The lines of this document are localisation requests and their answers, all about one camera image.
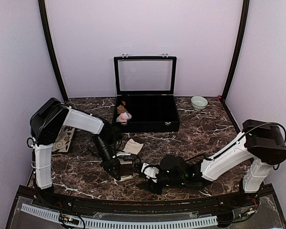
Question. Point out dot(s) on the white slotted cable duct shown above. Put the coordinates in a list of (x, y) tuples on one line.
[(124, 221)]

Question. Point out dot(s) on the black left corner post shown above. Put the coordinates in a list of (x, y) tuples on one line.
[(51, 51)]

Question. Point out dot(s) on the black compartment storage box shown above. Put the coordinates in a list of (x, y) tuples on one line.
[(150, 113)]

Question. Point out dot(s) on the small green circuit board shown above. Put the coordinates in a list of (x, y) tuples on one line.
[(67, 219)]

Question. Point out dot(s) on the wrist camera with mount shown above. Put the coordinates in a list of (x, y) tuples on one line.
[(127, 157), (149, 171)]

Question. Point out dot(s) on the black front rail frame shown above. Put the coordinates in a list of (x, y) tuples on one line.
[(233, 210)]

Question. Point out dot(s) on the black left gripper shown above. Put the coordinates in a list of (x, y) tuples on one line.
[(109, 164)]

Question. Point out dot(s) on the floral square ceramic plate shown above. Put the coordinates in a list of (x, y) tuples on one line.
[(63, 140)]

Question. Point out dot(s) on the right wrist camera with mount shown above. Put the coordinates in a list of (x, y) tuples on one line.
[(149, 171)]

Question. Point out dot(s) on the pink patterned sock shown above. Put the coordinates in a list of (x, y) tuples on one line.
[(123, 117)]

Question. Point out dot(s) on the beige rolled sock in box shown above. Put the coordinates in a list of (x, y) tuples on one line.
[(121, 109)]

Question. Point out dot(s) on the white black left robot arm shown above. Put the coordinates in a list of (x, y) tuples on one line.
[(55, 117)]

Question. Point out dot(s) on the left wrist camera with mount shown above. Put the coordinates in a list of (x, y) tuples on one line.
[(127, 157)]

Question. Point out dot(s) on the glass-panel black box lid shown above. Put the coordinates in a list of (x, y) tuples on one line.
[(145, 75)]

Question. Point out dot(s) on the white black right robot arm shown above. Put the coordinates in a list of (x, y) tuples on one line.
[(264, 142)]

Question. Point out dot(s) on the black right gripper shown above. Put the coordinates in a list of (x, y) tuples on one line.
[(149, 186)]

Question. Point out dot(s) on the black corner post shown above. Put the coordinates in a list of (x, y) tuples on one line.
[(51, 51), (237, 49)]

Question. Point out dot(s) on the beige and brown sock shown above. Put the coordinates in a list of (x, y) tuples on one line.
[(125, 170)]

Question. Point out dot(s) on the black right corner post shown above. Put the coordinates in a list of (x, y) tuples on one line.
[(237, 49)]

